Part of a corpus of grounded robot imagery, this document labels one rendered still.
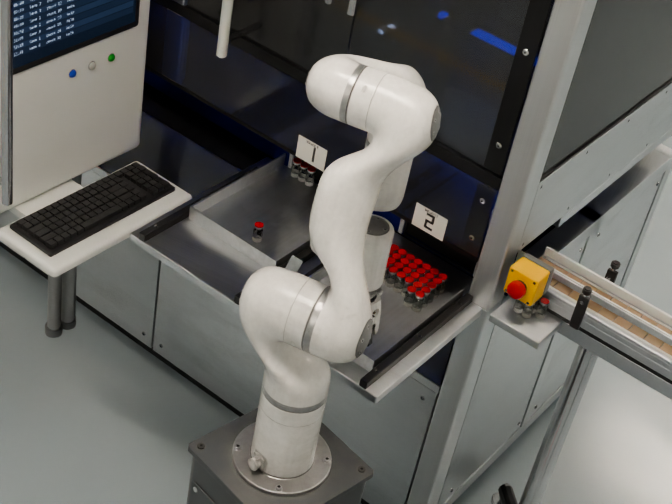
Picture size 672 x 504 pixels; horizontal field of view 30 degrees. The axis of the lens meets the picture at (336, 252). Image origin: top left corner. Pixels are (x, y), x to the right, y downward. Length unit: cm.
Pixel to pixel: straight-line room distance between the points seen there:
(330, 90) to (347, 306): 36
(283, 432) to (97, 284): 158
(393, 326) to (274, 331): 61
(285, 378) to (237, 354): 125
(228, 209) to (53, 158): 43
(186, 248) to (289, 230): 25
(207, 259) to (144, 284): 82
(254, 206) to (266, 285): 85
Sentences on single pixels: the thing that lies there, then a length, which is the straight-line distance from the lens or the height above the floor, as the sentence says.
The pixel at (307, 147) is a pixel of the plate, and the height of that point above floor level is 103.
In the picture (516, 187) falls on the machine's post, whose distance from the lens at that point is 262.
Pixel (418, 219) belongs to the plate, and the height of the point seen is 101.
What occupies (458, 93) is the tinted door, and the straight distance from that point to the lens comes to 262.
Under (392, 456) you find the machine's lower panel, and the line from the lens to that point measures 324.
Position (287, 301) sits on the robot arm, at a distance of 211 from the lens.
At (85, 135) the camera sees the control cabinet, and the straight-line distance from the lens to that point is 307.
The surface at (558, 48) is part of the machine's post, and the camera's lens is 246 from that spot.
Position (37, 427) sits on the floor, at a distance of 361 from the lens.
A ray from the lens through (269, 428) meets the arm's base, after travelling 229.
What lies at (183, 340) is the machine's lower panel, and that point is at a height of 21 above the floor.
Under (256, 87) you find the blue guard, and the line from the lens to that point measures 297.
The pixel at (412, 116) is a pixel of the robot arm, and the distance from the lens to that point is 198.
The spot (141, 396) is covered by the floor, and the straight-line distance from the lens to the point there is 370.
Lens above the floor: 263
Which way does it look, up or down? 38 degrees down
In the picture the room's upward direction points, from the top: 12 degrees clockwise
